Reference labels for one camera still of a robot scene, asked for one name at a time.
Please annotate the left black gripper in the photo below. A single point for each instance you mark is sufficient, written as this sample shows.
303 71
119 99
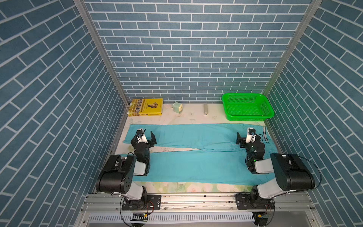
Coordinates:
143 143

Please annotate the aluminium mounting rail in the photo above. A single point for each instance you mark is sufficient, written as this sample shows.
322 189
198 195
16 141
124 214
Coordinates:
200 209

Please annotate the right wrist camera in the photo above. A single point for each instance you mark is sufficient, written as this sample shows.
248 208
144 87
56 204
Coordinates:
251 134

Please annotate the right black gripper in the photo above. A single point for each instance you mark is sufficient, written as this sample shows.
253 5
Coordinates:
248 143

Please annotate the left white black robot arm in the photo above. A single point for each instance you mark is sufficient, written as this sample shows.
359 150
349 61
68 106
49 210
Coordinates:
117 175

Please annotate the yellow book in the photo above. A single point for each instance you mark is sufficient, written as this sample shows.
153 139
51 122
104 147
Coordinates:
145 107

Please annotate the teal long pants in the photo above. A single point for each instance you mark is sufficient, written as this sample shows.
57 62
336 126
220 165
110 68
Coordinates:
209 154

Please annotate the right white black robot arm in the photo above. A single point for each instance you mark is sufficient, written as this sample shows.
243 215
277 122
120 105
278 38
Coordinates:
291 174

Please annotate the pale green tape dispenser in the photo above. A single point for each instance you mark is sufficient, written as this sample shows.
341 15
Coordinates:
177 107

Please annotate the green plastic basket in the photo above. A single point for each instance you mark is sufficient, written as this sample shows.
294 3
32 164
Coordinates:
247 107

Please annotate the floral table mat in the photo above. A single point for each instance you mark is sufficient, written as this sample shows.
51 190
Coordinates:
191 114

